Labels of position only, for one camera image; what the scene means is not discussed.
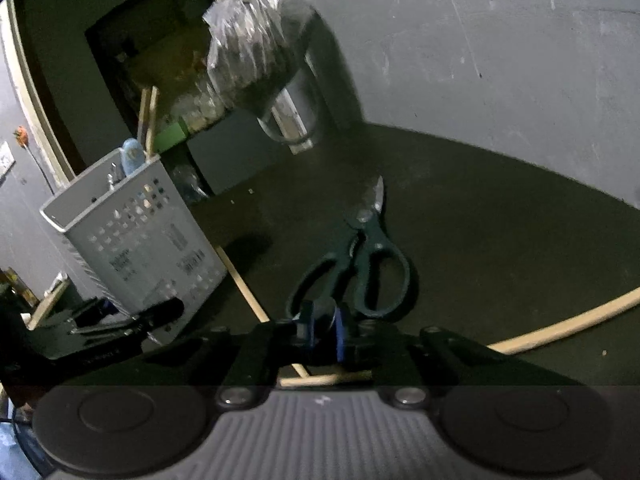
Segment door frame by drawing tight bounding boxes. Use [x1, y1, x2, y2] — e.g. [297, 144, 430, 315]
[0, 0, 227, 197]

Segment green-handled scissors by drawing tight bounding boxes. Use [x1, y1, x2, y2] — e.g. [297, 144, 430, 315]
[284, 175, 412, 319]

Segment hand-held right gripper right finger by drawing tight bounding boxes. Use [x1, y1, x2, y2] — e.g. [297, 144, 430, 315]
[333, 304, 592, 408]

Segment wooden shelf cabinet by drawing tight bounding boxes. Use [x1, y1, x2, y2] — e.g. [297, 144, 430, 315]
[84, 0, 237, 157]

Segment grey metal cabinet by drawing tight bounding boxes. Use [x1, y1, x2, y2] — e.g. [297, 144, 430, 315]
[185, 109, 282, 197]

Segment green box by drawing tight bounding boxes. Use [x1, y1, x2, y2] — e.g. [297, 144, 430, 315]
[149, 123, 190, 154]

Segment light blue ceramic spoon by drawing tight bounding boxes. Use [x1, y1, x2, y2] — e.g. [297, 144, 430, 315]
[121, 138, 146, 176]

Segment kitchen counter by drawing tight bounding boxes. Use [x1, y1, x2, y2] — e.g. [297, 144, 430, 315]
[27, 277, 71, 331]

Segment grey hose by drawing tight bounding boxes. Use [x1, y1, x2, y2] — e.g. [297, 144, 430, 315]
[255, 67, 322, 150]

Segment thin wall cable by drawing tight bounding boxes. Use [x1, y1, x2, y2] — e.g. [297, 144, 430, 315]
[24, 145, 56, 196]

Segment white perforated plastic basket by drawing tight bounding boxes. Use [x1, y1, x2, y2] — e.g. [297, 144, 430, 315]
[39, 153, 230, 322]

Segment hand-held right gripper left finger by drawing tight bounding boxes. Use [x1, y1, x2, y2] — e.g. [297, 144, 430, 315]
[60, 299, 332, 407]

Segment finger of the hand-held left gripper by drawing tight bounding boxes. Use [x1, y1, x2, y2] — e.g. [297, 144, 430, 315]
[70, 296, 185, 337]

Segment hanging clear plastic bag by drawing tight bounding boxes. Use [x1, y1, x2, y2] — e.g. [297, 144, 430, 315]
[202, 0, 321, 117]

